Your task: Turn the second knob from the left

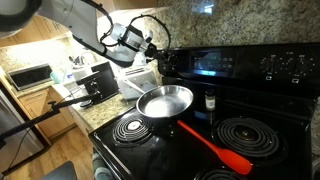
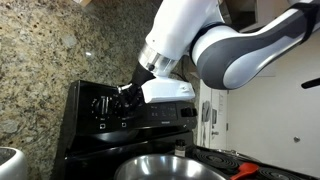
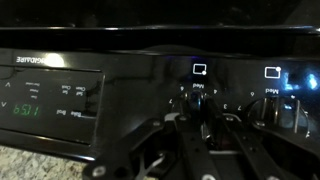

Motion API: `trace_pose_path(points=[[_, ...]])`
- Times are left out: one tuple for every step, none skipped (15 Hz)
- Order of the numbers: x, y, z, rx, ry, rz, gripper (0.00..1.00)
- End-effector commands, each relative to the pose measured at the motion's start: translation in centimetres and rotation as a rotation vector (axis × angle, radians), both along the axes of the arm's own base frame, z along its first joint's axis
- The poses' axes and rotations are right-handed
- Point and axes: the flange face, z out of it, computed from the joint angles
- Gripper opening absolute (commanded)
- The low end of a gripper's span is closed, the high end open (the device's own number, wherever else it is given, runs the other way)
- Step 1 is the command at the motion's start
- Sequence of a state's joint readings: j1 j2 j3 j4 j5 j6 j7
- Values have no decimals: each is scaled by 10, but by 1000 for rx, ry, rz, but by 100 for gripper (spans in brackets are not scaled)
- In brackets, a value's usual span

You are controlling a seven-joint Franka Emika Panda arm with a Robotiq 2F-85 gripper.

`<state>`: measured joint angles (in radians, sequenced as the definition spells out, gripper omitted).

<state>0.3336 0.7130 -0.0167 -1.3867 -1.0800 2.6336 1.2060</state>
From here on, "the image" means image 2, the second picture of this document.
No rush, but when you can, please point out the small spice jar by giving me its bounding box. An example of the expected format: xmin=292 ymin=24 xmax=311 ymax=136
xmin=173 ymin=139 xmax=188 ymax=158

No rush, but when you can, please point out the wooden wall cabinet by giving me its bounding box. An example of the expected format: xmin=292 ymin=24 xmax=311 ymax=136
xmin=71 ymin=0 xmax=94 ymax=8

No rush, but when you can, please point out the large coil burner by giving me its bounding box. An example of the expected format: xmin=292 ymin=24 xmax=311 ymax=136
xmin=192 ymin=149 xmax=240 ymax=172

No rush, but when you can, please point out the red silicone spatula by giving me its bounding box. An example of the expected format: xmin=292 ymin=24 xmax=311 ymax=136
xmin=229 ymin=162 xmax=260 ymax=180

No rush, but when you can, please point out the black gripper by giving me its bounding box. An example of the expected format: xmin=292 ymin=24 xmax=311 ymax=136
xmin=116 ymin=62 xmax=156 ymax=112

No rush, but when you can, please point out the grey wall-hung object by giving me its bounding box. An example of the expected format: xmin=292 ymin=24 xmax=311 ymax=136
xmin=201 ymin=99 xmax=213 ymax=123

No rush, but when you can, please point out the black electric stove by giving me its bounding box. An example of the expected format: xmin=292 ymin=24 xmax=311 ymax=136
xmin=53 ymin=79 xmax=320 ymax=180

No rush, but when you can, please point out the black bar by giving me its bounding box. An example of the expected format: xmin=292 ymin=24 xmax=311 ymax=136
xmin=300 ymin=77 xmax=320 ymax=90

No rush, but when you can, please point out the stainless steel frying pan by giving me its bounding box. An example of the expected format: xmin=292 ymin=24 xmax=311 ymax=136
xmin=113 ymin=153 xmax=228 ymax=180

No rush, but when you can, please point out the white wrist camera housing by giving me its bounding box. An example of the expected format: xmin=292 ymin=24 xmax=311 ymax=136
xmin=140 ymin=76 xmax=196 ymax=104

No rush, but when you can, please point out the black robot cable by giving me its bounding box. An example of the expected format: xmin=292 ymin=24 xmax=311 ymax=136
xmin=289 ymin=1 xmax=320 ymax=45

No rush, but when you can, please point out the white toaster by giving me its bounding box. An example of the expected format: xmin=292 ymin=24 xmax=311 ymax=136
xmin=0 ymin=146 xmax=28 ymax=180

